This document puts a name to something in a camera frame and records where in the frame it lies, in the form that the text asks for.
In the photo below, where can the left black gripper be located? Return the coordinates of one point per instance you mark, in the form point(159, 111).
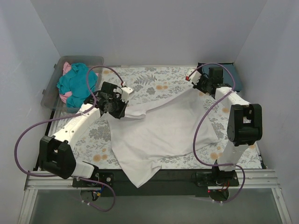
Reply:
point(119, 108)

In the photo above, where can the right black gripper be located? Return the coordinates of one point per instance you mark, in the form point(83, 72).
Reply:
point(201, 84)

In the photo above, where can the white t shirt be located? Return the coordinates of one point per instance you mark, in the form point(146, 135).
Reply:
point(154, 130)

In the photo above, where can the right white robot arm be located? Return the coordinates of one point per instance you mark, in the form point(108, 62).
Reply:
point(244, 122)

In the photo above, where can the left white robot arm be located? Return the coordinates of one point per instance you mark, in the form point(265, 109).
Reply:
point(55, 152)

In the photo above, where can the clear plastic bin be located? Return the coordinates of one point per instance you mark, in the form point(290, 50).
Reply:
point(51, 98)

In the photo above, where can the pink t shirt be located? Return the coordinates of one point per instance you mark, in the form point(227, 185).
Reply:
point(66, 69)

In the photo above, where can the floral table mat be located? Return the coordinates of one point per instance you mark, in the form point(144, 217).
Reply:
point(151, 84)

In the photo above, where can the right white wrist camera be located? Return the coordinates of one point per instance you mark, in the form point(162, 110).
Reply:
point(193, 76)

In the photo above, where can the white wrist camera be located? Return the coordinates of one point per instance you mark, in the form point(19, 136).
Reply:
point(123, 93)
point(193, 76)

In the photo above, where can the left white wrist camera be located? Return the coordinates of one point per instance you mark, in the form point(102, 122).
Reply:
point(123, 93)

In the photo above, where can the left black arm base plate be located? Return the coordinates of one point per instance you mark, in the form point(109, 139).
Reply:
point(104, 177)

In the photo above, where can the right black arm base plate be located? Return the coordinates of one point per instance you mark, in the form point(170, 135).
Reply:
point(206, 178)

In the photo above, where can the aluminium frame rail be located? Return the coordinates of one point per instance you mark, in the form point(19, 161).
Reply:
point(166, 182)

